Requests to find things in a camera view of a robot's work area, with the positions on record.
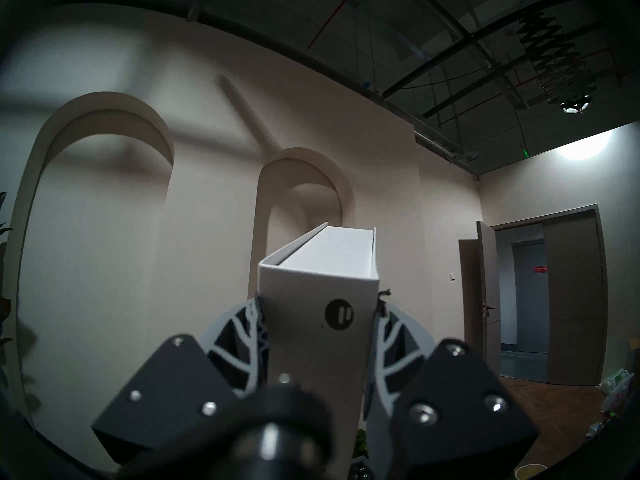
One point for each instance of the grey door with red sign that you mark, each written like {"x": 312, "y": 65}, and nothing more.
{"x": 530, "y": 304}

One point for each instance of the white Design Hotels yearbook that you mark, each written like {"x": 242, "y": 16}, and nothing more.
{"x": 315, "y": 334}

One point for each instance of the plain brown door leaf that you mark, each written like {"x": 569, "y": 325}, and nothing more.
{"x": 575, "y": 294}

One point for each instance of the beige paper bucket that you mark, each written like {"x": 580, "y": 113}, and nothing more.
{"x": 531, "y": 471}

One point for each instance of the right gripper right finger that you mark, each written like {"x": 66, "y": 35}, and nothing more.
{"x": 450, "y": 409}

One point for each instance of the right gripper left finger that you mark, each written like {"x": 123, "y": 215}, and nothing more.
{"x": 165, "y": 394}

